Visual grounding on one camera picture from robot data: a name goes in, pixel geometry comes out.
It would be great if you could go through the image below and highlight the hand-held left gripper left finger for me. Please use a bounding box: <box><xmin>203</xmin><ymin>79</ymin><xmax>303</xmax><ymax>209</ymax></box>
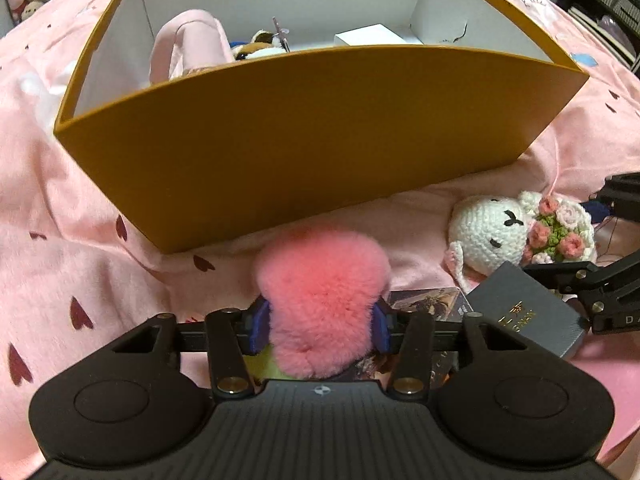
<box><xmin>106</xmin><ymin>296</ymin><xmax>273</xmax><ymax>401</ymax></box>

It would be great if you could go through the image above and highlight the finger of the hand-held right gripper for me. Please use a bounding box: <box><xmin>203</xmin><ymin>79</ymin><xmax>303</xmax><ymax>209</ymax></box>
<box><xmin>522</xmin><ymin>259</ymin><xmax>608</xmax><ymax>307</ymax></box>
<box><xmin>584</xmin><ymin>172</ymin><xmax>640</xmax><ymax>222</ymax></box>

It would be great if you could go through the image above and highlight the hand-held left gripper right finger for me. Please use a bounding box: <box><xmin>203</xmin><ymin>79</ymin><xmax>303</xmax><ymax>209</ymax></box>
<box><xmin>372</xmin><ymin>295</ymin><xmax>534</xmax><ymax>401</ymax></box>

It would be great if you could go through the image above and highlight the dark grey box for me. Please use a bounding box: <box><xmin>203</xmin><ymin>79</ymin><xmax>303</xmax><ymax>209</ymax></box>
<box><xmin>467</xmin><ymin>260</ymin><xmax>589</xmax><ymax>361</ymax></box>

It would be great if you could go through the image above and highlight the pink fluffy pompom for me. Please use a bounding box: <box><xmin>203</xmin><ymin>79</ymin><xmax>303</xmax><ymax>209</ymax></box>
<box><xmin>252</xmin><ymin>225</ymin><xmax>392</xmax><ymax>380</ymax></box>

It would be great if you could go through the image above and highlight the orange cardboard box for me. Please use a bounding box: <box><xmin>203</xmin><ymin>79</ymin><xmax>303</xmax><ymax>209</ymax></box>
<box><xmin>54</xmin><ymin>0</ymin><xmax>591</xmax><ymax>256</ymax></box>

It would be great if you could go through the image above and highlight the green soft item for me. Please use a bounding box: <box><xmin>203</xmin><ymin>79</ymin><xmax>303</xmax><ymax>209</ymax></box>
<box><xmin>245</xmin><ymin>347</ymin><xmax>286</xmax><ymax>386</ymax></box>

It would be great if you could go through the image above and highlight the illustrated card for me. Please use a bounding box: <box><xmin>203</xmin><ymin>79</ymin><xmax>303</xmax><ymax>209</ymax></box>
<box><xmin>345</xmin><ymin>287</ymin><xmax>476</xmax><ymax>386</ymax></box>

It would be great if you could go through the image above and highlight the white crochet bunny with bouquet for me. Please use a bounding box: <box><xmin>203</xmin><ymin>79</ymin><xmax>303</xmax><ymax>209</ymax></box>
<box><xmin>442</xmin><ymin>190</ymin><xmax>598</xmax><ymax>295</ymax></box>

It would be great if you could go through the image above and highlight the pink printed blanket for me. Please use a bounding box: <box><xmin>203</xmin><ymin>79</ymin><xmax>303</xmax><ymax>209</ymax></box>
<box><xmin>0</xmin><ymin>0</ymin><xmax>640</xmax><ymax>480</ymax></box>

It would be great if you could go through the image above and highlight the brown and white plush toy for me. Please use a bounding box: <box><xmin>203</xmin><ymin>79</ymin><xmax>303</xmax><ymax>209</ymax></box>
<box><xmin>230</xmin><ymin>29</ymin><xmax>292</xmax><ymax>62</ymax></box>

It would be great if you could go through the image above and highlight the small white box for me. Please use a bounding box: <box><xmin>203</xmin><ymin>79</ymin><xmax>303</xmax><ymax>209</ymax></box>
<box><xmin>334</xmin><ymin>24</ymin><xmax>421</xmax><ymax>49</ymax></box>

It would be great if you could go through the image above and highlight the pink handbag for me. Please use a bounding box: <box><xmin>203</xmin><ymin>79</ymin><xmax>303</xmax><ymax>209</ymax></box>
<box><xmin>149</xmin><ymin>9</ymin><xmax>235</xmax><ymax>85</ymax></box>

